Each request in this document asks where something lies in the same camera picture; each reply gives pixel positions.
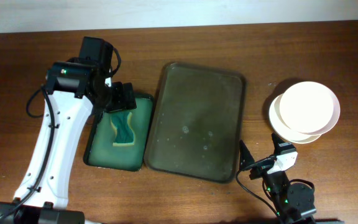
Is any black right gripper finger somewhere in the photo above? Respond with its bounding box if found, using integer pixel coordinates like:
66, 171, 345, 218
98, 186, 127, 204
272, 133, 292, 155
239, 140, 255, 170

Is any pale green large plate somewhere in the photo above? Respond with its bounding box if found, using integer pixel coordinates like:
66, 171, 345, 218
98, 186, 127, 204
268, 94, 321, 144

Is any green yellow sponge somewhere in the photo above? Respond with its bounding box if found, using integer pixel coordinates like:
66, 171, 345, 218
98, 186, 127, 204
110, 111, 135, 147

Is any pink plate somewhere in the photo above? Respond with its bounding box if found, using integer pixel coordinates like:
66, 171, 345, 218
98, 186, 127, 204
279, 82, 341, 135

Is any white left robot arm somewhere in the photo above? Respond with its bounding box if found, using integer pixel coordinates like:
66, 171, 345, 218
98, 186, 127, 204
0, 37, 246, 223

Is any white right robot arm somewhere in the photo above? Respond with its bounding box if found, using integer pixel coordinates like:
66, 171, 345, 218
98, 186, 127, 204
246, 133, 323, 224

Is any dark brown serving tray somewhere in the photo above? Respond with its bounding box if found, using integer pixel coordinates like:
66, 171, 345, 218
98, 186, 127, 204
144, 62, 246, 184

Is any black tray of green water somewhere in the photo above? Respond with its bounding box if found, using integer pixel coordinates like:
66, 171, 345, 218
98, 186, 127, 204
83, 93, 154, 172

